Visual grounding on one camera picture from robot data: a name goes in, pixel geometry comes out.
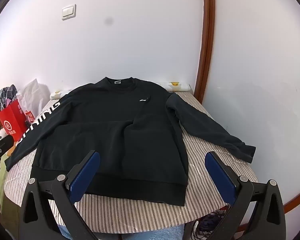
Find brown wooden door frame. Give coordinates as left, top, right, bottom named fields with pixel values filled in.
left=194, top=0, right=216, bottom=105

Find red paper bag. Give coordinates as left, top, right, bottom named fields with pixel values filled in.
left=0, top=99, right=28, bottom=142

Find plaid cloth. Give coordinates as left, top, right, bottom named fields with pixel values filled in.
left=0, top=84, right=22, bottom=111

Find person's blue fleece pants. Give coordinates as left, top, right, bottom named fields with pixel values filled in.
left=57, top=224, right=185, bottom=240

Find striped quilted mat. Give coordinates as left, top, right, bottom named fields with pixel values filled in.
left=4, top=90, right=259, bottom=233

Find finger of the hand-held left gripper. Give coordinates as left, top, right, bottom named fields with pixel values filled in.
left=0, top=135, right=17, bottom=159

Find small red white bag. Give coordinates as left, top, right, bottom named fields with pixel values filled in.
left=24, top=110, right=35, bottom=128

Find black sweatshirt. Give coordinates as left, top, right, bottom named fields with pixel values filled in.
left=4, top=76, right=257, bottom=207

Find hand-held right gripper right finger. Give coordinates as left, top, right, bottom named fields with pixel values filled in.
left=204, top=151, right=287, bottom=240

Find brown wooden baseboard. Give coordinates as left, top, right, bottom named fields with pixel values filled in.
left=282, top=177, right=300, bottom=214

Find duck print paper roll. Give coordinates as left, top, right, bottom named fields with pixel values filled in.
left=50, top=80, right=192, bottom=100

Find white light switch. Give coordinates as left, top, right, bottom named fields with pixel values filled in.
left=61, top=4, right=77, bottom=21

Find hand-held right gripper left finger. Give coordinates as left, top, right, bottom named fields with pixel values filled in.
left=18, top=150, right=101, bottom=240

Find black cables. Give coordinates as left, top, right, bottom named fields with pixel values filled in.
left=190, top=206, right=230, bottom=240

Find white plastic bag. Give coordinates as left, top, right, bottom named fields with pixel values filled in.
left=16, top=79, right=50, bottom=120

